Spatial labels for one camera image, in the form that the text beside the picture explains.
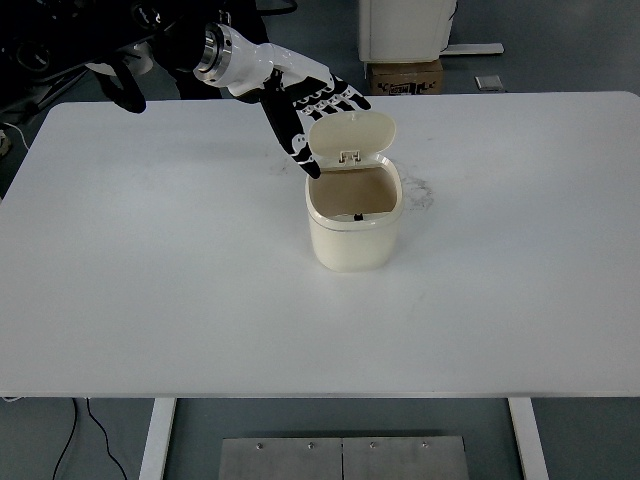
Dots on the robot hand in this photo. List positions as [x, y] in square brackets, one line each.
[250, 62]

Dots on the cream plastic trash bin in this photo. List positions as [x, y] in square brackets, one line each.
[352, 245]

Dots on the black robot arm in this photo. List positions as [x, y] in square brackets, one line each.
[75, 35]

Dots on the brown cardboard box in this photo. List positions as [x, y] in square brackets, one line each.
[405, 75]

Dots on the white appliance cabinet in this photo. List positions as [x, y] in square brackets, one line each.
[405, 30]

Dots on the white floor base bar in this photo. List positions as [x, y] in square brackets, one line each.
[475, 49]

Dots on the grey floor socket plate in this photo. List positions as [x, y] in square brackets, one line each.
[489, 82]

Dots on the white table leg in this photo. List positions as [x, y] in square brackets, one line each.
[157, 440]
[529, 440]

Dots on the grey metal plate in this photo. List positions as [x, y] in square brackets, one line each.
[280, 460]
[405, 460]

